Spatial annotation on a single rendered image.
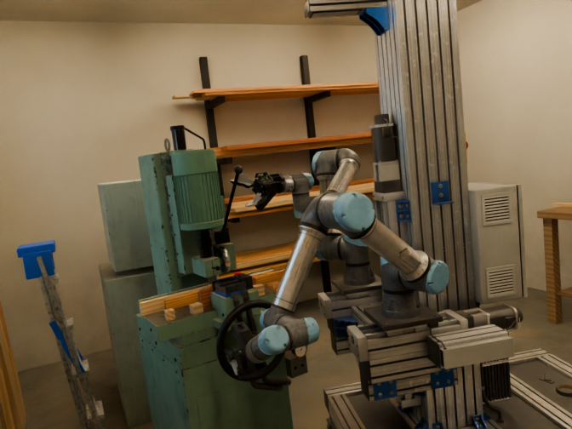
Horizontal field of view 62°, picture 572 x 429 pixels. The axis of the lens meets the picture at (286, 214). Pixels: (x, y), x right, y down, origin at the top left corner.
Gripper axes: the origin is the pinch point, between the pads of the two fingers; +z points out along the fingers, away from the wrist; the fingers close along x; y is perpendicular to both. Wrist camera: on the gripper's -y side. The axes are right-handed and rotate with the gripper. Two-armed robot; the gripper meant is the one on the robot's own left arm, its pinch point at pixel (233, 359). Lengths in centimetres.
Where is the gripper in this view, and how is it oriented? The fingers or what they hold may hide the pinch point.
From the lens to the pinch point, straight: 166.3
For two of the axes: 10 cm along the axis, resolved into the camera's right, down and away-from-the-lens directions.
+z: -4.0, 4.7, 7.9
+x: 8.5, -1.3, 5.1
